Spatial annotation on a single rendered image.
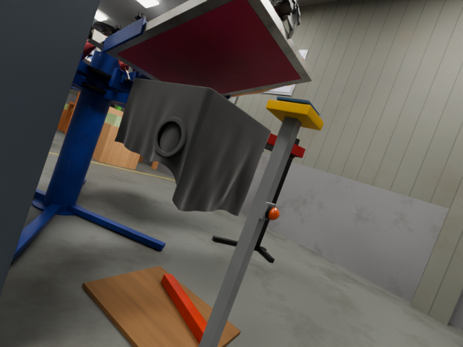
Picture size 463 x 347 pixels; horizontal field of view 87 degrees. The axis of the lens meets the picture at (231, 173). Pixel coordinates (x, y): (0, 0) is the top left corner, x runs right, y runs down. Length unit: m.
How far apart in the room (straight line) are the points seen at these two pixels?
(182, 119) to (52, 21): 0.41
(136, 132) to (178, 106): 0.26
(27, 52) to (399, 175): 3.49
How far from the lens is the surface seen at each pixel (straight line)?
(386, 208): 3.54
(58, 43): 0.72
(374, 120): 3.83
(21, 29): 0.71
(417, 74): 4.03
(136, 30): 1.19
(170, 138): 0.90
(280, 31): 1.01
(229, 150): 0.96
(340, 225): 3.62
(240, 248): 0.75
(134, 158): 4.92
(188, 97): 0.89
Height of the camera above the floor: 0.74
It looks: 2 degrees down
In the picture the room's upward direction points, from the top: 20 degrees clockwise
